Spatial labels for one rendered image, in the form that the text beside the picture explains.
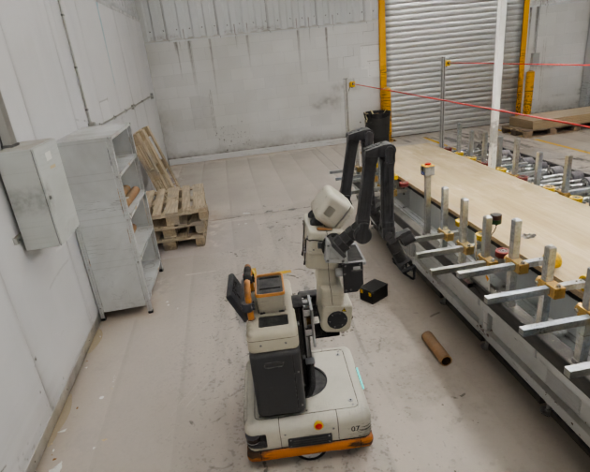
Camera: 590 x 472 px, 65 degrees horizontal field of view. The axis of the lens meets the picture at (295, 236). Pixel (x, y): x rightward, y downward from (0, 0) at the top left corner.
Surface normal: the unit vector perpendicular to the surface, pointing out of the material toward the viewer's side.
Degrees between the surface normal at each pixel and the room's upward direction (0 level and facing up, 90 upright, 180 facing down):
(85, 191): 90
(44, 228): 90
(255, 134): 90
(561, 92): 90
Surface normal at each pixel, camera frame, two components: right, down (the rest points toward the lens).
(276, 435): 0.08, 0.36
